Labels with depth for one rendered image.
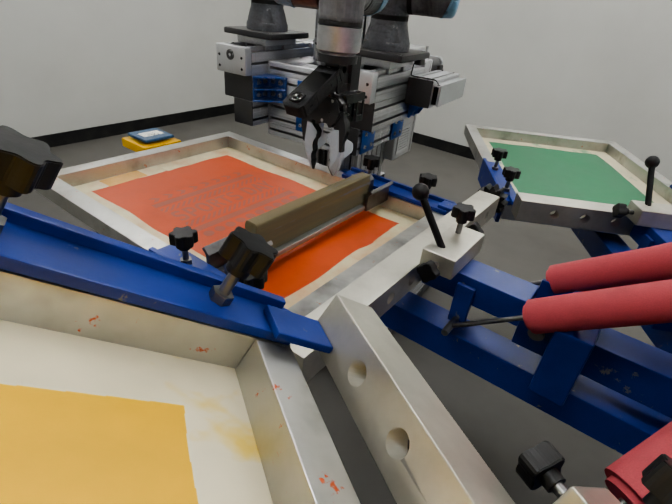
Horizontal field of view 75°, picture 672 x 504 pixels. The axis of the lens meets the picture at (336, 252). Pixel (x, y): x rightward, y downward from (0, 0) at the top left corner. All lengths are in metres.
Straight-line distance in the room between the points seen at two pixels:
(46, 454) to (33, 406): 0.03
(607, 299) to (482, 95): 4.20
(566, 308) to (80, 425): 0.55
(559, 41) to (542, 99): 0.48
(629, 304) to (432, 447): 0.37
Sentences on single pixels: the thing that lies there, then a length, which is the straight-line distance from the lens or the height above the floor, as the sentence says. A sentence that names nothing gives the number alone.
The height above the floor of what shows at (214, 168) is 0.95.
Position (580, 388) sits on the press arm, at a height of 0.92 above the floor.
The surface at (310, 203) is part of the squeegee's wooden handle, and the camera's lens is 0.85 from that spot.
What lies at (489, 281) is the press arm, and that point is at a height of 1.04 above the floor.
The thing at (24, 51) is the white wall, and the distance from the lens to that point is 4.48.
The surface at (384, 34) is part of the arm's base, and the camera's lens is 1.49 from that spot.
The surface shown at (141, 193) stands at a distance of 1.15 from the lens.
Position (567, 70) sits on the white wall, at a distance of 4.53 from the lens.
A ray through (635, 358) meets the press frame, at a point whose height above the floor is 1.02.
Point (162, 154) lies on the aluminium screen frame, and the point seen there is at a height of 0.98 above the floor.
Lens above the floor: 1.42
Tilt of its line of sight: 31 degrees down
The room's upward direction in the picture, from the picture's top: 6 degrees clockwise
